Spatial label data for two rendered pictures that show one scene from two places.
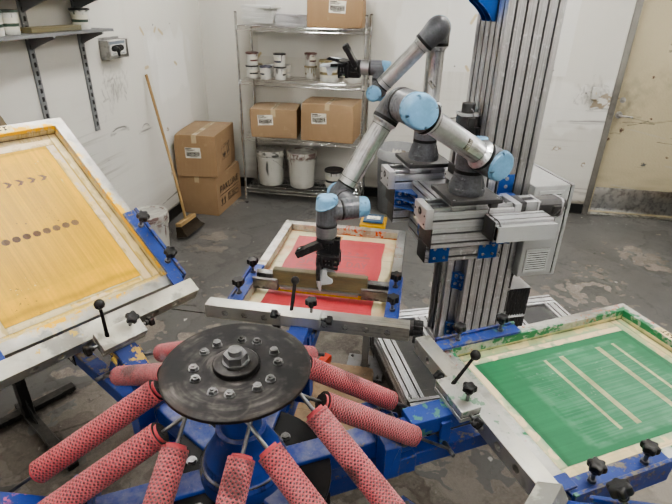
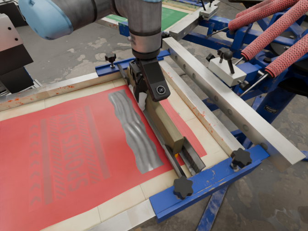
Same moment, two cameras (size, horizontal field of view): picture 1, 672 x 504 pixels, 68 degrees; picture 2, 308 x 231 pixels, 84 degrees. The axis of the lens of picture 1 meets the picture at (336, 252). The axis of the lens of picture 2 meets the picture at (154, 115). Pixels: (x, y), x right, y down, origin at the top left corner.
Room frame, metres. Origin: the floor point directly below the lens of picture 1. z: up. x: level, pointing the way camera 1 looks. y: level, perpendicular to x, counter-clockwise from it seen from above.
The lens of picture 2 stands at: (1.83, 0.38, 1.43)
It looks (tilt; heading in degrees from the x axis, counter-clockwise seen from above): 50 degrees down; 236
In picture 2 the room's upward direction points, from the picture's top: straight up
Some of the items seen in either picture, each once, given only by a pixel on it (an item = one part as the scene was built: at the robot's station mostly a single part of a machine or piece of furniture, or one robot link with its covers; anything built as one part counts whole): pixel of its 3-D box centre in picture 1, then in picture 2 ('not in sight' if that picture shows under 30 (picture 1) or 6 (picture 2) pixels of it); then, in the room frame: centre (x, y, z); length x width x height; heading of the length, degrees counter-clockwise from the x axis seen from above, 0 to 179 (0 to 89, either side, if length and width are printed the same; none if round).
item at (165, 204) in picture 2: (246, 287); (205, 183); (1.64, 0.34, 0.97); 0.30 x 0.05 x 0.07; 171
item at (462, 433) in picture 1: (472, 436); (191, 37); (1.01, -0.39, 0.90); 1.24 x 0.06 x 0.06; 111
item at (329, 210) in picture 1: (327, 210); (142, 0); (1.62, 0.03, 1.31); 0.09 x 0.08 x 0.11; 112
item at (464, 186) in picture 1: (467, 179); not in sight; (1.99, -0.54, 1.31); 0.15 x 0.15 x 0.10
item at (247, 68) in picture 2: (297, 338); (233, 76); (1.28, 0.11, 1.02); 0.17 x 0.06 x 0.05; 171
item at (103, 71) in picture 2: (393, 304); (131, 68); (1.55, -0.21, 0.97); 0.30 x 0.05 x 0.07; 171
